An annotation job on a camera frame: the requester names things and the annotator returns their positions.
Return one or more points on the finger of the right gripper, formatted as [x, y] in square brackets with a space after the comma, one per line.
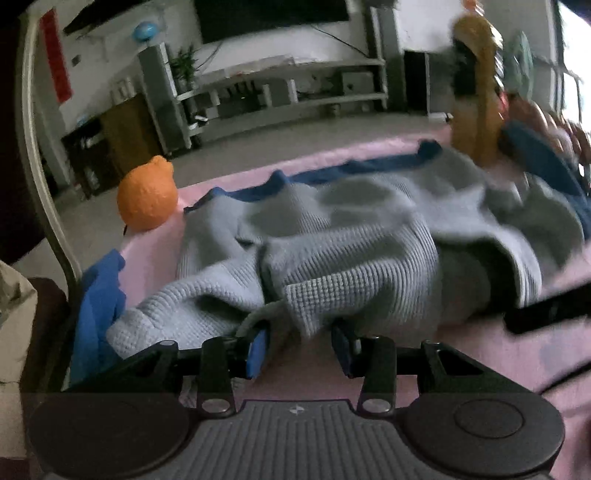
[567, 306]

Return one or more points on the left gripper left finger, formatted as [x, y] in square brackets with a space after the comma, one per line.
[213, 366]

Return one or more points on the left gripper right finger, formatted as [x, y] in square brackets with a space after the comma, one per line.
[379, 362]

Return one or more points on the grey blue waffle sweater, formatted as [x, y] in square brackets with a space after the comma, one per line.
[401, 243]

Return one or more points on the folded clothes pile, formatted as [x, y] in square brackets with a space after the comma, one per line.
[18, 307]

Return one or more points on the bumpy orange citrus fruit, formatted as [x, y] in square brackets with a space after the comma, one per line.
[147, 196]

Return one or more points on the orange juice bottle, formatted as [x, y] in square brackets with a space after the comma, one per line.
[477, 84]

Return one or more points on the left grey tower speaker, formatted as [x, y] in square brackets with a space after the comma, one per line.
[161, 95]

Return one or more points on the grey tower speaker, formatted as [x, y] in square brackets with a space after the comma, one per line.
[384, 45]
[161, 95]

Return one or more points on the brown wooden cabinet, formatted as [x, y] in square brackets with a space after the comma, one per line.
[132, 136]

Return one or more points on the mesh office chair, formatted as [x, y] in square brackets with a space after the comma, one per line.
[519, 72]

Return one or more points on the potted green plant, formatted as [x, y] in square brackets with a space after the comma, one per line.
[182, 67]

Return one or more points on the right grey tower speaker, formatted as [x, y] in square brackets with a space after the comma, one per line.
[384, 45]

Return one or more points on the blue desk globe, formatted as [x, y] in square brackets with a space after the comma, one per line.
[145, 31]

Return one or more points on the red wall couplet banner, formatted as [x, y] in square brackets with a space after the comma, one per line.
[55, 56]

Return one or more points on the black wall television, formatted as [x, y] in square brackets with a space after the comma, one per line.
[221, 19]

